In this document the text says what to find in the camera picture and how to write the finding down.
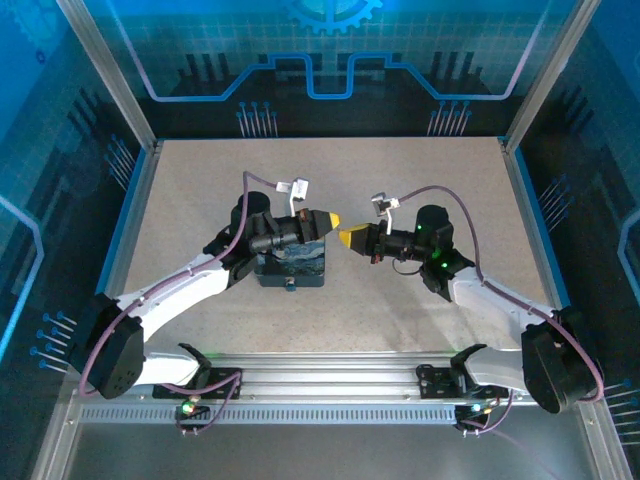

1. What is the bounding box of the starry night painted tin box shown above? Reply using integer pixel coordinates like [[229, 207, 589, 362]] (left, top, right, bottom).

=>
[[253, 234, 327, 290]]

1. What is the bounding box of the aluminium frame post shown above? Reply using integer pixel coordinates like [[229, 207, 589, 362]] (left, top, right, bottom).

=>
[[55, 0, 162, 154], [502, 0, 601, 154]]

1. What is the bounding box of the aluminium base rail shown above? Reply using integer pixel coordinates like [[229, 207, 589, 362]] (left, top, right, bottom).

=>
[[74, 351, 549, 407]]

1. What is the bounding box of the slotted grey cable duct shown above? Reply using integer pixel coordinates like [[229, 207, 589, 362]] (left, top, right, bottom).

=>
[[78, 403, 464, 427]]

